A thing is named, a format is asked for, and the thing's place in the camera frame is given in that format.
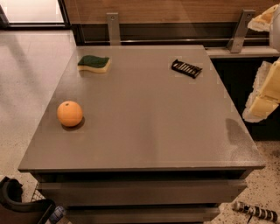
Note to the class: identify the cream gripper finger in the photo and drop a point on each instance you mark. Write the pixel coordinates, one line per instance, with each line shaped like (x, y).
(262, 22)
(265, 97)

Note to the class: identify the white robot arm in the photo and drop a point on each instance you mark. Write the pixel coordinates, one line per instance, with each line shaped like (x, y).
(274, 32)

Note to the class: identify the grey upper drawer front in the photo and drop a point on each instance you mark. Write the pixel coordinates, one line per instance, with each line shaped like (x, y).
(137, 193)

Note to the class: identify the grey drawer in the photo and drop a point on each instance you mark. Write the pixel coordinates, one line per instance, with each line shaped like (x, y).
(168, 215)
(137, 193)

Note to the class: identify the grey lower drawer front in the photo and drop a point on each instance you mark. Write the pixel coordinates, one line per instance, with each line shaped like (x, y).
(168, 215)

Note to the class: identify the green and yellow sponge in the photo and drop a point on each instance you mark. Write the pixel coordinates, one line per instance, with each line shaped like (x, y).
(94, 64)

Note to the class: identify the orange fruit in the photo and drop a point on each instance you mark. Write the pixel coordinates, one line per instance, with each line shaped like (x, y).
(69, 113)

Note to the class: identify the blue object on floor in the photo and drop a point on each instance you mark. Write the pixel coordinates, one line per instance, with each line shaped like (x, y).
(57, 215)

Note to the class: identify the black chair part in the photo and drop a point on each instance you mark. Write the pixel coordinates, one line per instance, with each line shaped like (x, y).
(14, 211)

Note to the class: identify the right metal wall bracket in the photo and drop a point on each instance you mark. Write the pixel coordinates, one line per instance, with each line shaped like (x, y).
(235, 44)

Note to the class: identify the metal wall bracket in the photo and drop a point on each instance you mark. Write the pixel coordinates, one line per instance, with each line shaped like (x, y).
(113, 28)
(235, 44)

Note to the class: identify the left metal wall bracket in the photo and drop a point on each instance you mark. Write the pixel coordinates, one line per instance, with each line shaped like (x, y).
(113, 28)

